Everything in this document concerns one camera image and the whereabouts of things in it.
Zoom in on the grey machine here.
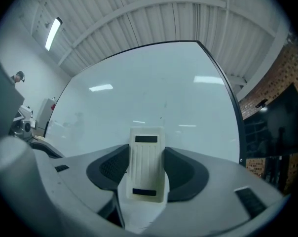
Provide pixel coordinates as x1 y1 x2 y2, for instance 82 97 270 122
8 104 37 141

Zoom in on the white glossy board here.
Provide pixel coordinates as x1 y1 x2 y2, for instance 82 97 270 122
44 39 247 168

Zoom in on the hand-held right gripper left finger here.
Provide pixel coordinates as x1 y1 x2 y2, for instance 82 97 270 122
32 143 130 230

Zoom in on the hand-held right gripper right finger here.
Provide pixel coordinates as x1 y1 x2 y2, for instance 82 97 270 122
144 146 291 237

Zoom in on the linear ceiling light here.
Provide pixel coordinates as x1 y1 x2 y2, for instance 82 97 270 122
44 17 64 52

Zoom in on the white cabinet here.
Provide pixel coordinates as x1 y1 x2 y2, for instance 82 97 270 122
36 97 56 131

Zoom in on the black wall screen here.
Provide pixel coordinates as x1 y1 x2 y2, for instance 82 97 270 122
242 82 298 159

